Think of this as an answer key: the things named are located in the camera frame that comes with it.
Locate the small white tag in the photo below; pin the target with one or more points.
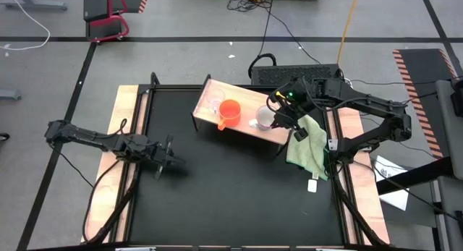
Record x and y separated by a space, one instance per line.
312 186

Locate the black perforated computer case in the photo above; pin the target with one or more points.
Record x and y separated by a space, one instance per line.
275 74

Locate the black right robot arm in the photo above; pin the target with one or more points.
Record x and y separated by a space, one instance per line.
365 104

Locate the wooden side board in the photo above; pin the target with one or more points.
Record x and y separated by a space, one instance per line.
124 106
370 207

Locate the black beam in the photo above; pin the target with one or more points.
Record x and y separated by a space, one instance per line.
416 175

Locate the black round object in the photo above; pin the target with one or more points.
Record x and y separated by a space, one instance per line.
3 137

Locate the grey patterned white mug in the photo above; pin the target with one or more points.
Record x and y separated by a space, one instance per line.
264 117

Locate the grey metal table foot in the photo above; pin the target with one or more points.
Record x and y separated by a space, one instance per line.
9 95
36 6

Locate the red and black cart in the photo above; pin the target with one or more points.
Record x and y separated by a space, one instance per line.
94 5

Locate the clear glass cup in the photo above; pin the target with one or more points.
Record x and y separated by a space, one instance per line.
215 99

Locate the grey desk panel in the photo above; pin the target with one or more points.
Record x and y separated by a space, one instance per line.
448 142

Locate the black desk device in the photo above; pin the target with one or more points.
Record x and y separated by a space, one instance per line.
457 102

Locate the black metal shelf leg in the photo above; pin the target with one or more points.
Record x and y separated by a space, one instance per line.
201 95
292 133

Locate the black diagonal frame strut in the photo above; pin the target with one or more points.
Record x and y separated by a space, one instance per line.
112 212
359 211

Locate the orange plastic mug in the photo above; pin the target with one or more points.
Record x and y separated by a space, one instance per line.
229 110

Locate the light green cloth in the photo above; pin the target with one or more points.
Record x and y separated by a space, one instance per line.
307 153

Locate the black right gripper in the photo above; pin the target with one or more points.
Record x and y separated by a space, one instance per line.
294 106

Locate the large hazard striped black mat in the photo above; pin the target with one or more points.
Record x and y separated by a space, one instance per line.
423 73

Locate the silver metal strip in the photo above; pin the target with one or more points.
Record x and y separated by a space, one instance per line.
135 249
336 249

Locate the black table frame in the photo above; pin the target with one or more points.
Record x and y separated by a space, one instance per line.
173 87

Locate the light wooden shelf board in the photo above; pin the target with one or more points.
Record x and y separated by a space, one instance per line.
249 102

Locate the white paper sheet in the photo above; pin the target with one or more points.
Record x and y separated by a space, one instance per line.
394 200

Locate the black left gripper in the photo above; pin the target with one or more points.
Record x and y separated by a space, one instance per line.
155 151

